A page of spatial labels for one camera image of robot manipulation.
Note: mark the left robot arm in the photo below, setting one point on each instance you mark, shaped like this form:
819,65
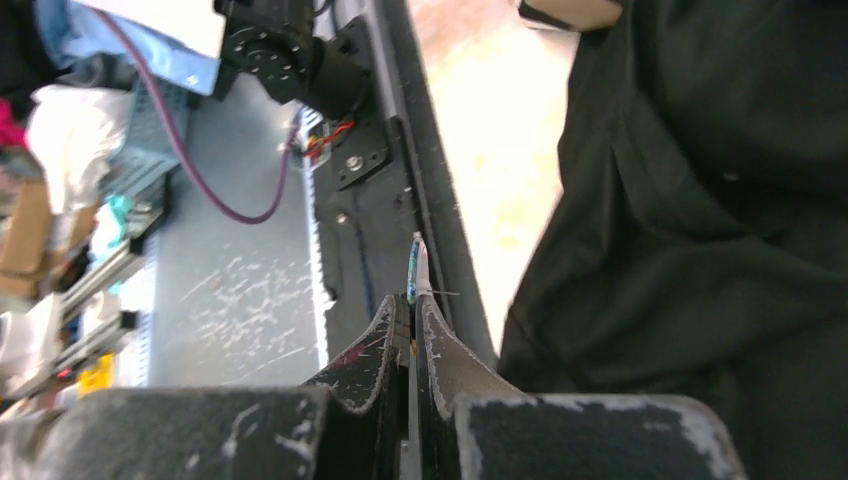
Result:
203,46

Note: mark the black printed t-shirt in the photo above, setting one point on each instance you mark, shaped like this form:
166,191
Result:
699,247

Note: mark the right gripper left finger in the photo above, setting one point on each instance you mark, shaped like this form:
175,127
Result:
362,426

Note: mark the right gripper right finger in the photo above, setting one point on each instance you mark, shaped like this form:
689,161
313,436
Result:
449,376

